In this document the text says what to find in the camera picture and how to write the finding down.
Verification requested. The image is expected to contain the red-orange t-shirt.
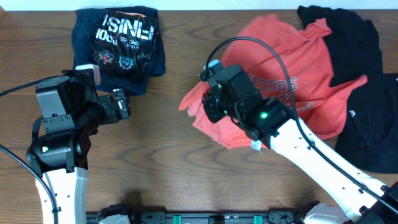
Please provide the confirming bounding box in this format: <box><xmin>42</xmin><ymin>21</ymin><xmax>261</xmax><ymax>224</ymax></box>
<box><xmin>178</xmin><ymin>13</ymin><xmax>369</xmax><ymax>150</ymax></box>

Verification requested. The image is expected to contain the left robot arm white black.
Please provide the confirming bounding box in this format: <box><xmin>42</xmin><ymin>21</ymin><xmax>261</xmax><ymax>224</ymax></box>
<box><xmin>27</xmin><ymin>88</ymin><xmax>131</xmax><ymax>223</ymax></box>

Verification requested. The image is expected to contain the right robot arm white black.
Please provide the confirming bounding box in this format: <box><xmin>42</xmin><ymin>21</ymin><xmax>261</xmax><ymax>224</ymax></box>
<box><xmin>203</xmin><ymin>93</ymin><xmax>397</xmax><ymax>223</ymax></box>

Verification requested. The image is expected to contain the folded navy printed t-shirt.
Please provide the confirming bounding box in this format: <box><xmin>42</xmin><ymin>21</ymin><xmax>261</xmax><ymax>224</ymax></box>
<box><xmin>72</xmin><ymin>6</ymin><xmax>165</xmax><ymax>95</ymax></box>

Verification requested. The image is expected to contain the black garment pile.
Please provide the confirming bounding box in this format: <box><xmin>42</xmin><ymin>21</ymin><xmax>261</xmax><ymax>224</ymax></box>
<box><xmin>297</xmin><ymin>6</ymin><xmax>397</xmax><ymax>174</ymax></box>

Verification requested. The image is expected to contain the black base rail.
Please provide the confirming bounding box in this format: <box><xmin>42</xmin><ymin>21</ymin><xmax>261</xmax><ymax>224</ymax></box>
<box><xmin>85</xmin><ymin>203</ymin><xmax>352</xmax><ymax>224</ymax></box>

